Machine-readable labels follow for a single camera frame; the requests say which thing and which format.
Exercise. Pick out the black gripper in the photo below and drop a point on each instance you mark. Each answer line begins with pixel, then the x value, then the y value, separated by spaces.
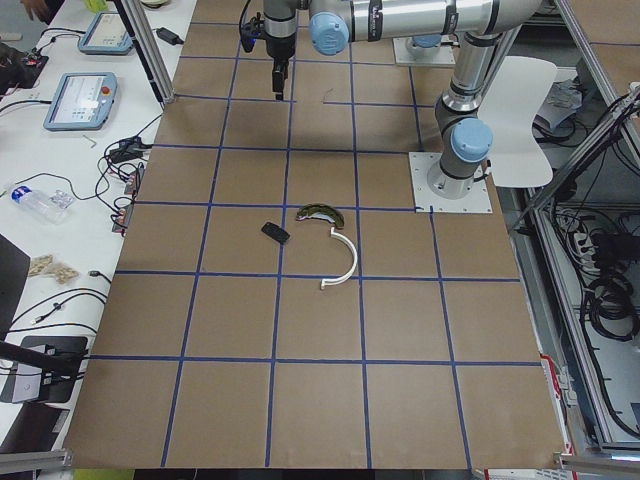
pixel 275 46

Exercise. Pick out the black power adapter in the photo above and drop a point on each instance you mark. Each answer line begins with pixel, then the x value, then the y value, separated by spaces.
pixel 169 36

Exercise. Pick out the green brake shoe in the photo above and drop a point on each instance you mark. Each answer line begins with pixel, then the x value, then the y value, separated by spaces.
pixel 323 212

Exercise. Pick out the black brake pad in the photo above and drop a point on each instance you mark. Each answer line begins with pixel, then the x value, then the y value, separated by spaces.
pixel 275 232

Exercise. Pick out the blue teach pendant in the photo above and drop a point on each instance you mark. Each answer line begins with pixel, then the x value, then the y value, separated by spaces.
pixel 82 102
pixel 106 35

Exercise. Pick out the white curved plastic part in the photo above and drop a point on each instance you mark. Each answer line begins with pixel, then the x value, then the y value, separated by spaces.
pixel 350 262

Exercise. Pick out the white chair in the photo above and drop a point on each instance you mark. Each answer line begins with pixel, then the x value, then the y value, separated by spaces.
pixel 509 107

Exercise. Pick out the plastic water bottle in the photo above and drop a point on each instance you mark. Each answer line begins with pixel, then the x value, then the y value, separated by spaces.
pixel 37 203

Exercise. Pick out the black monitor stand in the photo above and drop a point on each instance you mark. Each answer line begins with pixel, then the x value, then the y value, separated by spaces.
pixel 43 369

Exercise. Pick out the aluminium frame post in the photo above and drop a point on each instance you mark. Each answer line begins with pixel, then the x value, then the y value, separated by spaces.
pixel 139 30

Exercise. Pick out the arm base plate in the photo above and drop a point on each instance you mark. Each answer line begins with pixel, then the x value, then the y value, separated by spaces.
pixel 435 192
pixel 407 53

